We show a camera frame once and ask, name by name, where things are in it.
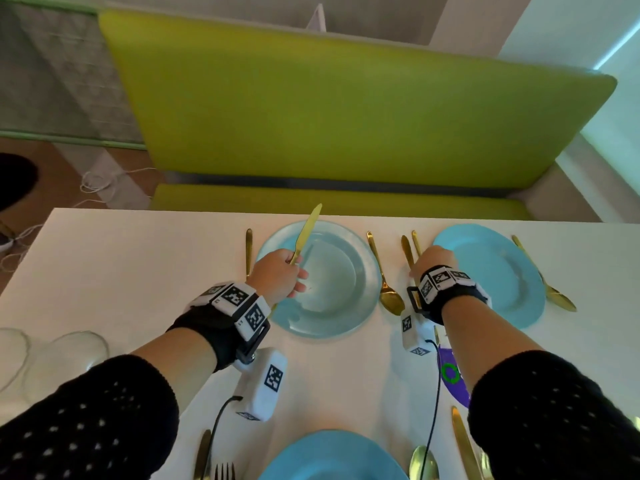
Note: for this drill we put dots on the person's left hand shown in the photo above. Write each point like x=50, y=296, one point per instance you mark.
x=277, y=277

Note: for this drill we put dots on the person's right hand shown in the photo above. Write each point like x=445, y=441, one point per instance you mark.
x=432, y=259

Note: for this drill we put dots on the person's left forearm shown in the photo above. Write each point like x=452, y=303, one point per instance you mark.
x=180, y=354

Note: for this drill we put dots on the person's right forearm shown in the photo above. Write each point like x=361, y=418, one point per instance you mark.
x=490, y=344

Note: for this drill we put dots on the round purple sticker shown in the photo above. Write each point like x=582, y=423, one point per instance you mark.
x=450, y=389

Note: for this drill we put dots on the white table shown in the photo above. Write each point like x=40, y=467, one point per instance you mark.
x=125, y=254

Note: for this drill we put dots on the green upholstered bench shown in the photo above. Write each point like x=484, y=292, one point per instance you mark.
x=350, y=104

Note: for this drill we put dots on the pale window blind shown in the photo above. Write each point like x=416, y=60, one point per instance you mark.
x=620, y=119

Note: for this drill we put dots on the small white sign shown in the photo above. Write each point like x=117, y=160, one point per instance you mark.
x=316, y=19

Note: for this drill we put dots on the black round object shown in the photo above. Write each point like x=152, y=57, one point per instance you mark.
x=15, y=179

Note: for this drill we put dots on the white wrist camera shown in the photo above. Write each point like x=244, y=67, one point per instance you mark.
x=260, y=384
x=415, y=334

